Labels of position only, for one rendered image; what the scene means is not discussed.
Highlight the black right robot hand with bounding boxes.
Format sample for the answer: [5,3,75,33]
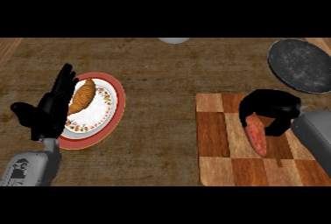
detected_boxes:
[239,88,304,137]

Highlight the white floral rimmed plate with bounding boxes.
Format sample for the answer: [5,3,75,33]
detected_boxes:
[60,77,120,140]

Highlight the red round placemat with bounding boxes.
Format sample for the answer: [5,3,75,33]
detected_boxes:
[57,72,128,151]

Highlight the pale grey round object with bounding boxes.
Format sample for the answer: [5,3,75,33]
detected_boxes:
[157,38,193,45]

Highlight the dark grey round pan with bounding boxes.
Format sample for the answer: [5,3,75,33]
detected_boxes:
[267,38,331,95]

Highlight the checkered wooden cutting board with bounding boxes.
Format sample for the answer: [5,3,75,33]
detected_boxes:
[194,93,331,187]

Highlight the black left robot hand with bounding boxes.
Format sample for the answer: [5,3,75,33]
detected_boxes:
[10,63,80,142]

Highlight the brown croissant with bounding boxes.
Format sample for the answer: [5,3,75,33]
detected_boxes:
[67,78,98,116]

